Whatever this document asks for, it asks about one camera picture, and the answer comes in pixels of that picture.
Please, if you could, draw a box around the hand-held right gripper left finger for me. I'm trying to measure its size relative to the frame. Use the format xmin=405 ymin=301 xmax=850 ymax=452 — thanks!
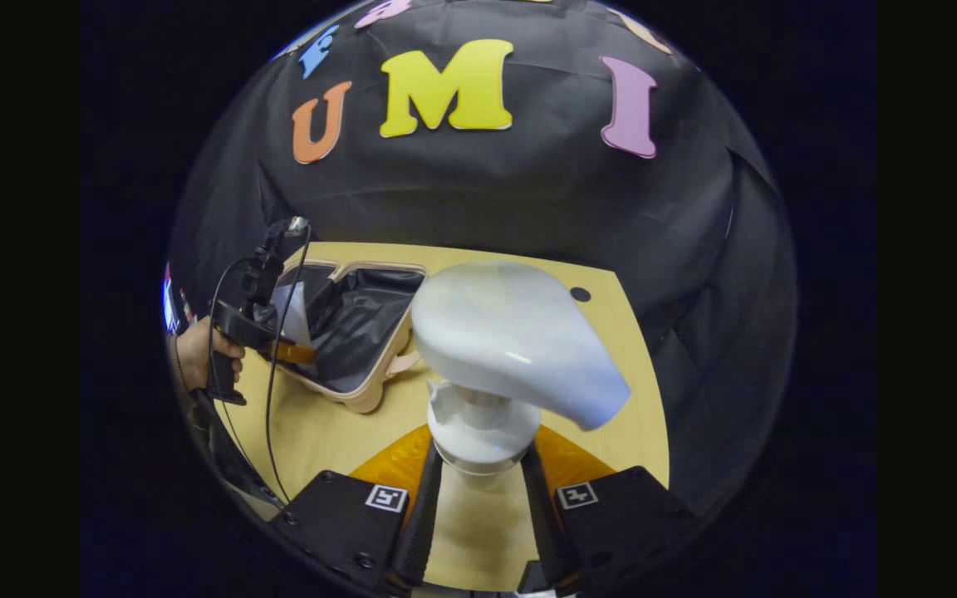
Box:
xmin=267 ymin=425 xmax=446 ymax=589

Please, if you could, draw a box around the colourful printed board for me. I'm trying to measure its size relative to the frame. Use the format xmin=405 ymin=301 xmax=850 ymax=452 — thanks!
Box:
xmin=163 ymin=264 xmax=197 ymax=335

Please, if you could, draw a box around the black cable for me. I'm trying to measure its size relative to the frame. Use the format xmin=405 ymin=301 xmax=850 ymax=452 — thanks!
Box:
xmin=207 ymin=256 xmax=280 ymax=499
xmin=265 ymin=223 xmax=313 ymax=506

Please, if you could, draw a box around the white pump bottle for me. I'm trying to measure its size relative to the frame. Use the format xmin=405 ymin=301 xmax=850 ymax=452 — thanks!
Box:
xmin=410 ymin=259 xmax=633 ymax=478

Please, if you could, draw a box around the pink suitcase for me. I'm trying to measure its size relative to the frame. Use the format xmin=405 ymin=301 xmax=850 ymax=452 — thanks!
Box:
xmin=267 ymin=259 xmax=431 ymax=414

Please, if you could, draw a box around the black backdrop cloth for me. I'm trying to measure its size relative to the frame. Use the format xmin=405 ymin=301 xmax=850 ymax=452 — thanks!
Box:
xmin=167 ymin=0 xmax=799 ymax=516

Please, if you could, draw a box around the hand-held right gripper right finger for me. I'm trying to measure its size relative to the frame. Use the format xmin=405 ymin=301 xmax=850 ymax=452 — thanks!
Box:
xmin=518 ymin=424 xmax=701 ymax=589

